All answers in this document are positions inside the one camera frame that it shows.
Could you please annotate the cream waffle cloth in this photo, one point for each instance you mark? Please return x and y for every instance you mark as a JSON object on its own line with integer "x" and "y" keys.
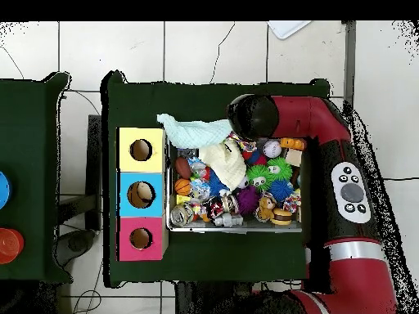
{"x": 226, "y": 163}

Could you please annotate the mint green waffle cloth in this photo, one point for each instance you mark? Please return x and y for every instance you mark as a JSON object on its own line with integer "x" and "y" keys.
{"x": 193, "y": 134}

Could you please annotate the colourful dotted cloth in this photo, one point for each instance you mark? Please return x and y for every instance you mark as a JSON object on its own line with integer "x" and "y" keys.
{"x": 244, "y": 144}

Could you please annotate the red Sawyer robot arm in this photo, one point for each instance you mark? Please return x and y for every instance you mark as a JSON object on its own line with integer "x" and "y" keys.
{"x": 353, "y": 278}

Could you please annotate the wooden box with three holes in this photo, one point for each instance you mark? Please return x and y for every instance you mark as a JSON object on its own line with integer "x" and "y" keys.
{"x": 157, "y": 196}

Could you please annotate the small orange basketball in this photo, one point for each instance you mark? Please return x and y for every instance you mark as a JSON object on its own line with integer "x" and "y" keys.
{"x": 182, "y": 187}

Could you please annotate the purple spiky ball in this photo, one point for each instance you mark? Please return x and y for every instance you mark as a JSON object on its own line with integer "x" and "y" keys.
{"x": 247, "y": 200}

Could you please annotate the small brown teddy bear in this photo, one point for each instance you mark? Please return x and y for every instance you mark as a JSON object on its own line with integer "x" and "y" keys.
{"x": 265, "y": 209}

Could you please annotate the white baseball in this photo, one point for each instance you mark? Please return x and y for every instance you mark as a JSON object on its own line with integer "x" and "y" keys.
{"x": 272, "y": 148}

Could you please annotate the blue spiky rubber ball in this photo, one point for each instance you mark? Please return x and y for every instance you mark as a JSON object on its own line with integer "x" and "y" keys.
{"x": 281, "y": 190}

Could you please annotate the toy hamburger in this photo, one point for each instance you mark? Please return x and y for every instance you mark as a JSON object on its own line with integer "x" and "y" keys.
{"x": 281, "y": 216}

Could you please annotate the white tray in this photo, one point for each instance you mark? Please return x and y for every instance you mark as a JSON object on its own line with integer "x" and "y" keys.
{"x": 286, "y": 28}

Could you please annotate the dark green side table cloth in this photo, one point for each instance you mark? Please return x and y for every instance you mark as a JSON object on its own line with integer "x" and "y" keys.
{"x": 29, "y": 137}

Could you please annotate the blue round disc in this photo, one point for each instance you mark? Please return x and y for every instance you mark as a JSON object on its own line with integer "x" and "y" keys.
{"x": 4, "y": 190}

